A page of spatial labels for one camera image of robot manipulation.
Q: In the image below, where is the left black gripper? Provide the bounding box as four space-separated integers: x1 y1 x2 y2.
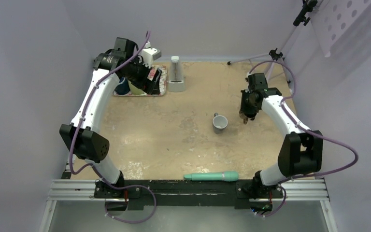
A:
123 56 161 95

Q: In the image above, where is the grey mug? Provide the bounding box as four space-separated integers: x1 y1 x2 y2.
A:
212 113 228 134

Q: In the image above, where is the teal cylindrical tool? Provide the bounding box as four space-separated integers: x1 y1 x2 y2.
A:
183 171 239 182

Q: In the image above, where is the perforated music stand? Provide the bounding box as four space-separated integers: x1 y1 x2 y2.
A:
227 0 371 84

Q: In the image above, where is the brown mug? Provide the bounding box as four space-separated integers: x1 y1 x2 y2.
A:
240 114 249 125

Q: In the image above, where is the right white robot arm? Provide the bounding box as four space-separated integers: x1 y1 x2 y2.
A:
239 73 323 197

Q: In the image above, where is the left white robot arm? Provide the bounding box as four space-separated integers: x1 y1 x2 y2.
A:
59 37 162 198

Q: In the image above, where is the dark blue mug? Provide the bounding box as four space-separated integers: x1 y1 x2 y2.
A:
114 78 130 95

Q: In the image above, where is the floral tray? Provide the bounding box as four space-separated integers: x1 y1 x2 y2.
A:
112 65 167 96

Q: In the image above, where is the white metronome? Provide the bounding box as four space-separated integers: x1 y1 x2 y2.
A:
168 56 186 92

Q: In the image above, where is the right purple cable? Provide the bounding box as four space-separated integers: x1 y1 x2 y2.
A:
248 60 359 218

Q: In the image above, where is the purple cable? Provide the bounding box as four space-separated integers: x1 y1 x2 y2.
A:
248 60 359 218
69 30 157 225

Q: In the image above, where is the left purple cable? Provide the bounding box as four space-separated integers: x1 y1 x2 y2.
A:
69 30 157 225

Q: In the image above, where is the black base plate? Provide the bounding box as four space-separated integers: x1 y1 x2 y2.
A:
94 179 284 211

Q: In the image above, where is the aluminium frame rail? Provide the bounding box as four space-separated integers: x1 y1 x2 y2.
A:
38 144 338 232

